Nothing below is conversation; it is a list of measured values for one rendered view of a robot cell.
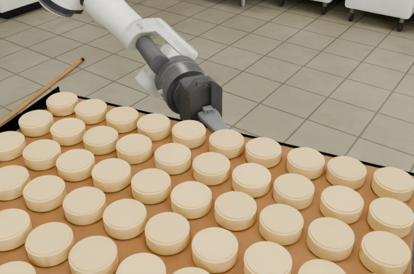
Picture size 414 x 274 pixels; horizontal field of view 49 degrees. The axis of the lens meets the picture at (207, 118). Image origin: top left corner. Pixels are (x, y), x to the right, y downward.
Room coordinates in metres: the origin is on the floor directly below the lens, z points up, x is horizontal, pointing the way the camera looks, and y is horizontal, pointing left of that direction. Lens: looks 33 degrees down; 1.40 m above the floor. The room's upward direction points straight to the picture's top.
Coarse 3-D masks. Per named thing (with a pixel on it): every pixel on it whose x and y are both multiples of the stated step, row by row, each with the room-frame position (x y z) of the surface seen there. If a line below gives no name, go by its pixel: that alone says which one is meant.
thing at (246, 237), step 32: (96, 160) 0.51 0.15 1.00; (192, 160) 0.51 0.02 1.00; (128, 192) 0.44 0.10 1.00; (224, 192) 0.44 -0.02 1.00; (320, 192) 0.44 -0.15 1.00; (32, 224) 0.39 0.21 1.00; (96, 224) 0.39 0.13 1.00; (192, 224) 0.39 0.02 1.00; (256, 224) 0.39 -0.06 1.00; (352, 224) 0.39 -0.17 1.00; (0, 256) 0.34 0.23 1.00; (128, 256) 0.34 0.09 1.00; (160, 256) 0.34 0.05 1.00; (352, 256) 0.34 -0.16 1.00
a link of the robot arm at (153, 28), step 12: (132, 24) 0.83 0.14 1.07; (144, 24) 0.83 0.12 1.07; (156, 24) 0.82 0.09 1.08; (120, 36) 0.83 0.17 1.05; (132, 36) 0.82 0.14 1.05; (156, 36) 0.86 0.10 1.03; (168, 36) 0.81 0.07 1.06; (180, 36) 0.83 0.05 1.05; (132, 48) 0.84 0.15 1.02; (180, 48) 0.79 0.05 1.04; (192, 48) 0.81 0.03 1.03
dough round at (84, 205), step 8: (72, 192) 0.42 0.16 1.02; (80, 192) 0.42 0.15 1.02; (88, 192) 0.42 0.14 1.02; (96, 192) 0.42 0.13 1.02; (64, 200) 0.41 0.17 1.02; (72, 200) 0.41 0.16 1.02; (80, 200) 0.41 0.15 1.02; (88, 200) 0.41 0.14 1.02; (96, 200) 0.41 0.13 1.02; (104, 200) 0.41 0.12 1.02; (64, 208) 0.39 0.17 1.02; (72, 208) 0.39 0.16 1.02; (80, 208) 0.39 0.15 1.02; (88, 208) 0.39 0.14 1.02; (96, 208) 0.39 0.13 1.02; (104, 208) 0.40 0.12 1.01; (72, 216) 0.38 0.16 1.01; (80, 216) 0.38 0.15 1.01; (88, 216) 0.38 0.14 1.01; (96, 216) 0.39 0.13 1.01; (80, 224) 0.38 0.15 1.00; (88, 224) 0.38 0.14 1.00
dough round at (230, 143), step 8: (216, 136) 0.54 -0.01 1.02; (224, 136) 0.54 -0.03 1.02; (232, 136) 0.54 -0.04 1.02; (240, 136) 0.54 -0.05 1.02; (216, 144) 0.52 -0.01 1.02; (224, 144) 0.52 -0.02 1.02; (232, 144) 0.52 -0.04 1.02; (240, 144) 0.52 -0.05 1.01; (216, 152) 0.51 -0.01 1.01; (224, 152) 0.51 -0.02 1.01; (232, 152) 0.51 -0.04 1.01; (240, 152) 0.52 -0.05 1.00
